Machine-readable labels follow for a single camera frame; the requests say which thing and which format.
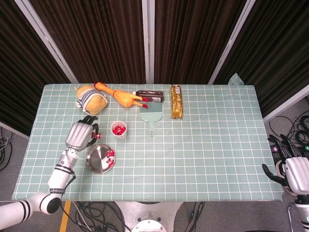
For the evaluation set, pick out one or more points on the yellow striped plush toy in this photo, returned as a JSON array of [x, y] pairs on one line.
[[90, 99]]

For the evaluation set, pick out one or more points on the grey metal tube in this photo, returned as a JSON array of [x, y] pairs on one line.
[[290, 217]]

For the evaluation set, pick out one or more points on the gold foil snack pack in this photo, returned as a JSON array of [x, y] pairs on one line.
[[177, 104]]

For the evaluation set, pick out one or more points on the dark brown curtain panel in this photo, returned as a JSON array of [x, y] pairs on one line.
[[96, 36], [19, 72], [277, 48], [193, 36]]

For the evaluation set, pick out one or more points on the light green comb brush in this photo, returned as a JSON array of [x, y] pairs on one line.
[[149, 117]]

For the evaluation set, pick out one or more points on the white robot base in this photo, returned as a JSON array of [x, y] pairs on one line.
[[149, 207]]

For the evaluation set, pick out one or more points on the white paper cup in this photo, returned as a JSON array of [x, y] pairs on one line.
[[118, 123]]

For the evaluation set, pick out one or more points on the dark grape juice carton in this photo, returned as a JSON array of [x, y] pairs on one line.
[[150, 93]]

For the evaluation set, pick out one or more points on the yellow floor tape strip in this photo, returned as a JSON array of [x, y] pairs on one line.
[[65, 217]]

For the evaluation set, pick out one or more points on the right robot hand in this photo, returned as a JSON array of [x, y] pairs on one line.
[[298, 174]]

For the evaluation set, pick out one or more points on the grey partition frame post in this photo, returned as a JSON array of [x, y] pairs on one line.
[[43, 36], [148, 36], [233, 36]]

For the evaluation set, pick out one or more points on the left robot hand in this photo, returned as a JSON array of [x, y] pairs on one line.
[[78, 136]]

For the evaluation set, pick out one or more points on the round steel plate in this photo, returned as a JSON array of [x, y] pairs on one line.
[[96, 159]]

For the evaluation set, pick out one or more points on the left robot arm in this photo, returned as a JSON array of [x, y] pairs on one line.
[[60, 176]]

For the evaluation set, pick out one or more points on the green checked tablecloth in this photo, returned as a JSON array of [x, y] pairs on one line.
[[193, 157]]

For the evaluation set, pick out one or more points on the orange rubber chicken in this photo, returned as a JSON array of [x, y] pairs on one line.
[[123, 97]]

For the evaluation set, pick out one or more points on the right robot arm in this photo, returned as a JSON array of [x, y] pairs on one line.
[[301, 212]]

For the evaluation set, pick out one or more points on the black power strip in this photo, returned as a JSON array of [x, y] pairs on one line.
[[275, 149]]

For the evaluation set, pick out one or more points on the grey partition frame rail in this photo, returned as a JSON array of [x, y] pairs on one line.
[[14, 130], [285, 104]]

